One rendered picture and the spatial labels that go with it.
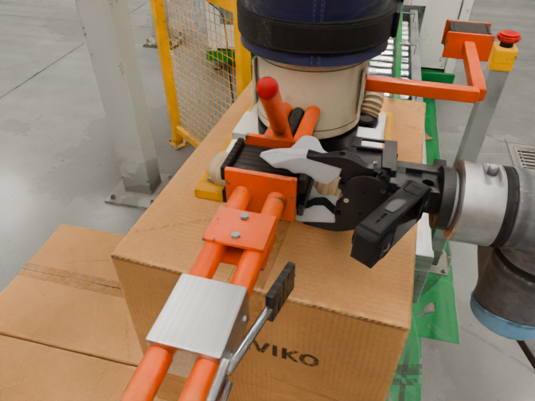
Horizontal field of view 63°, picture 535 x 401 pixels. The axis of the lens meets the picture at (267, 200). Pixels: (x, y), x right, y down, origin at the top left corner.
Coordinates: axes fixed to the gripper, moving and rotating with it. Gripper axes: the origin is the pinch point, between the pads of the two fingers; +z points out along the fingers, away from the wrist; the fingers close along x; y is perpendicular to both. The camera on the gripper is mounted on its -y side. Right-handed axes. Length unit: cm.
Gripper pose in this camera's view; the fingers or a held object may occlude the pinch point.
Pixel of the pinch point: (268, 184)
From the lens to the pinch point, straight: 50.9
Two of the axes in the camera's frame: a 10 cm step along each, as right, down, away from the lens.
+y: 2.4, -6.2, 7.4
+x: 0.0, -7.7, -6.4
